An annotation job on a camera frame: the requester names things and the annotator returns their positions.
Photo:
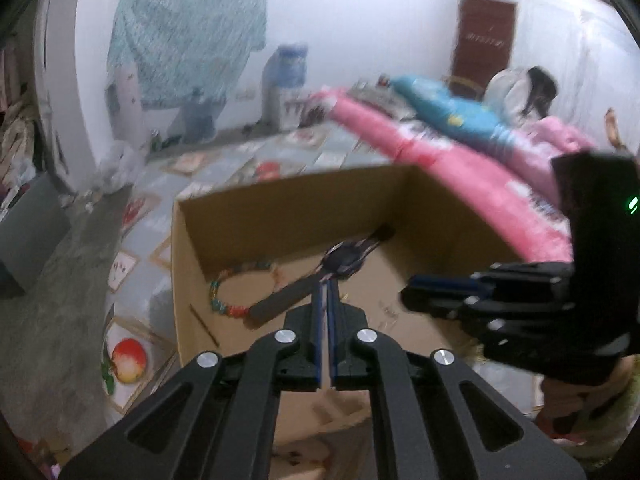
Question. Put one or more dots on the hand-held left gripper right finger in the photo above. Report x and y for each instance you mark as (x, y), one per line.
(334, 325)

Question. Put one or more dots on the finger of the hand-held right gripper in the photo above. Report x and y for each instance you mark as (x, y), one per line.
(500, 330)
(450, 282)

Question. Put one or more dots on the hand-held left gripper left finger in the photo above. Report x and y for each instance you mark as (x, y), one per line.
(316, 325)

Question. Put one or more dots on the dark blue wristwatch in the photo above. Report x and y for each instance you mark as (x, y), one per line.
(345, 260)

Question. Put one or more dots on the brown cardboard box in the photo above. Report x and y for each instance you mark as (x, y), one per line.
(280, 225)

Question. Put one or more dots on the thin brown stick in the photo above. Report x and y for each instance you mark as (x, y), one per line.
(205, 327)

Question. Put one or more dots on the pink blanket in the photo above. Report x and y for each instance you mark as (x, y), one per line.
(450, 160)

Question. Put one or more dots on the blue pillow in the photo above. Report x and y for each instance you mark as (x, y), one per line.
(450, 110)

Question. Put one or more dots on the dark red door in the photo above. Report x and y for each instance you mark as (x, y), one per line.
(482, 40)

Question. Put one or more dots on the blue bucket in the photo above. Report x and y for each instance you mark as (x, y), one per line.
(200, 115)

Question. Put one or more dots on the water dispenser with blue bottle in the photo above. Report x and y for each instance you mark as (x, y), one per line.
(285, 85)

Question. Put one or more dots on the clear plastic bag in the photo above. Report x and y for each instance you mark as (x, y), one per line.
(120, 165)

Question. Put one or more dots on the white floral standing appliance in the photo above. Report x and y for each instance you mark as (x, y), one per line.
(125, 100)

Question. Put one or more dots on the grey cabinet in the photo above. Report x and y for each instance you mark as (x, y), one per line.
(30, 230)

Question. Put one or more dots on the teal patterned cloth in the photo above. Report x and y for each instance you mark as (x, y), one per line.
(190, 35)

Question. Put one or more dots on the cluttered shelf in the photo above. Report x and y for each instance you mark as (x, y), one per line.
(15, 125)

